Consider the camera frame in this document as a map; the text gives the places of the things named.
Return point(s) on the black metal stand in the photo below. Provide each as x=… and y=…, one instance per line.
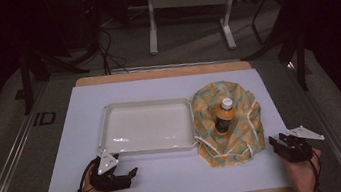
x=26, y=79

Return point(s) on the orange drink bottle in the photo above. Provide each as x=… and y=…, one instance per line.
x=224, y=117

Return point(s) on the yellow patterned cloth bag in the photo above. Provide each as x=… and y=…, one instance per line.
x=241, y=133

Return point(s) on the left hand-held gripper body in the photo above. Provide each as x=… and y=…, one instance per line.
x=108, y=182

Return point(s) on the white plastic tray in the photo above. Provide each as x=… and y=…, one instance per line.
x=147, y=127

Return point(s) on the white table sheet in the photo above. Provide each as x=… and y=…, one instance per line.
x=170, y=180

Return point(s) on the person's right hand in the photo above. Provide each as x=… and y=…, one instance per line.
x=302, y=175

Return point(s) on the black chair frame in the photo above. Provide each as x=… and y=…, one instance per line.
x=285, y=42

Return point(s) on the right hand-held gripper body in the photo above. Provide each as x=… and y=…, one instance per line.
x=297, y=149

